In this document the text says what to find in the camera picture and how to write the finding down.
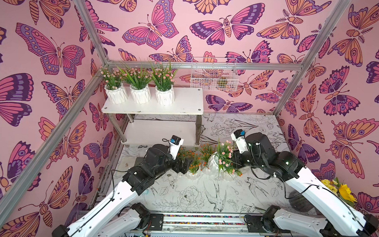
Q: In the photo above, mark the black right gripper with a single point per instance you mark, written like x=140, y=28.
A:
x=236, y=159

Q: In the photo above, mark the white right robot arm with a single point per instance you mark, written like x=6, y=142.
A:
x=339, y=219

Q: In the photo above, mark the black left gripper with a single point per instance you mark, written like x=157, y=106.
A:
x=184, y=168

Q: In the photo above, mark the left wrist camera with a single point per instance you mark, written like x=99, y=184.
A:
x=174, y=146

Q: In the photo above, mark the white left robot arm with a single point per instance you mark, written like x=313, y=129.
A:
x=102, y=220

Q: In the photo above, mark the pink flower pot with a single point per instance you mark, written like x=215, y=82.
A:
x=138, y=80
x=163, y=77
x=221, y=165
x=113, y=85

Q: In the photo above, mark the white wire basket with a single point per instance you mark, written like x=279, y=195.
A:
x=214, y=76

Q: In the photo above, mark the yellow sunflower bouquet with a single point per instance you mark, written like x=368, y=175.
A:
x=341, y=190

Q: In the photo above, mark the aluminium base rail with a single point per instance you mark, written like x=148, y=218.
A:
x=204, y=225

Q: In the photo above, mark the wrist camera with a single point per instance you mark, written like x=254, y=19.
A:
x=174, y=146
x=238, y=137

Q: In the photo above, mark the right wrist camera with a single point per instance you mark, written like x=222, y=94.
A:
x=238, y=137

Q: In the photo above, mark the white two-tier rack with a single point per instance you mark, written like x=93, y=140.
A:
x=188, y=101

